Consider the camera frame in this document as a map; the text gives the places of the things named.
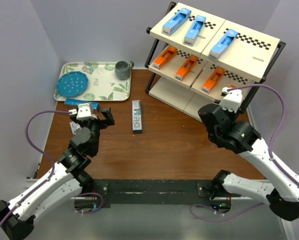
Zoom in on blue silver R&O toothpaste box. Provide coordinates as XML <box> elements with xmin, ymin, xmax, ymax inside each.
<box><xmin>64</xmin><ymin>98</ymin><xmax>100</xmax><ymax>112</ymax></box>

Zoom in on orange Curaprox box flap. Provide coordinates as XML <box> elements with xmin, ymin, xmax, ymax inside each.
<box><xmin>202</xmin><ymin>66</ymin><xmax>226</xmax><ymax>94</ymax></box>

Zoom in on light blue Curaprox box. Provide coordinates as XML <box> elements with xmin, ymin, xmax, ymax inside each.
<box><xmin>162</xmin><ymin>7</ymin><xmax>192</xmax><ymax>36</ymax></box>
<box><xmin>183</xmin><ymin>15</ymin><xmax>206</xmax><ymax>47</ymax></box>
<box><xmin>208</xmin><ymin>29</ymin><xmax>239</xmax><ymax>61</ymax></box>

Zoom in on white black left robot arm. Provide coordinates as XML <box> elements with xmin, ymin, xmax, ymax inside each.
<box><xmin>0</xmin><ymin>102</ymin><xmax>115</xmax><ymax>240</ymax></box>

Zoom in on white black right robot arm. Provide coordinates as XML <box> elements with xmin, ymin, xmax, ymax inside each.
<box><xmin>198</xmin><ymin>103</ymin><xmax>299</xmax><ymax>222</ymax></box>

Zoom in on cream three tier shelf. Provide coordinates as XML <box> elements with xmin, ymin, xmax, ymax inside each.
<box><xmin>145</xmin><ymin>2</ymin><xmax>286</xmax><ymax>119</ymax></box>

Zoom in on leaf patterned serving tray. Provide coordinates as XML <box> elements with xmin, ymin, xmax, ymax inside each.
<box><xmin>59</xmin><ymin>61</ymin><xmax>131</xmax><ymax>102</ymax></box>

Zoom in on teal dotted plate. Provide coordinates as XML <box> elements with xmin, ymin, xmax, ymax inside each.
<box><xmin>56</xmin><ymin>71</ymin><xmax>89</xmax><ymax>98</ymax></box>

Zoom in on grey ceramic mug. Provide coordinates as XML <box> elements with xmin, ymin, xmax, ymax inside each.
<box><xmin>114</xmin><ymin>61</ymin><xmax>135</xmax><ymax>80</ymax></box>

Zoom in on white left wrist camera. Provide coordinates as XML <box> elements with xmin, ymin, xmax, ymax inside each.
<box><xmin>68</xmin><ymin>102</ymin><xmax>98</xmax><ymax>121</ymax></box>

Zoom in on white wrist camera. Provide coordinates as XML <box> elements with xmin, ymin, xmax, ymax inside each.
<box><xmin>214</xmin><ymin>87</ymin><xmax>243</xmax><ymax>113</ymax></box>
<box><xmin>68</xmin><ymin>102</ymin><xmax>98</xmax><ymax>121</ymax></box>

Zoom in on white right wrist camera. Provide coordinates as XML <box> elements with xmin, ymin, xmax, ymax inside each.
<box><xmin>214</xmin><ymin>87</ymin><xmax>243</xmax><ymax>113</ymax></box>

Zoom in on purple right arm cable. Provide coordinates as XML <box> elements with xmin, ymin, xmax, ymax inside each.
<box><xmin>189</xmin><ymin>83</ymin><xmax>299</xmax><ymax>222</ymax></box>

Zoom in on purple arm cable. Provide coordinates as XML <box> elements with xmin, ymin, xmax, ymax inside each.
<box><xmin>189</xmin><ymin>83</ymin><xmax>299</xmax><ymax>222</ymax></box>
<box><xmin>0</xmin><ymin>111</ymin><xmax>105</xmax><ymax>240</ymax></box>

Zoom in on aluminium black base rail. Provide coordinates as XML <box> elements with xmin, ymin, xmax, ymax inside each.
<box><xmin>9</xmin><ymin>112</ymin><xmax>297</xmax><ymax>240</ymax></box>

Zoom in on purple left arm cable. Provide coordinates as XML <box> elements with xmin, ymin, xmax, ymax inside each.
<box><xmin>0</xmin><ymin>111</ymin><xmax>105</xmax><ymax>240</ymax></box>

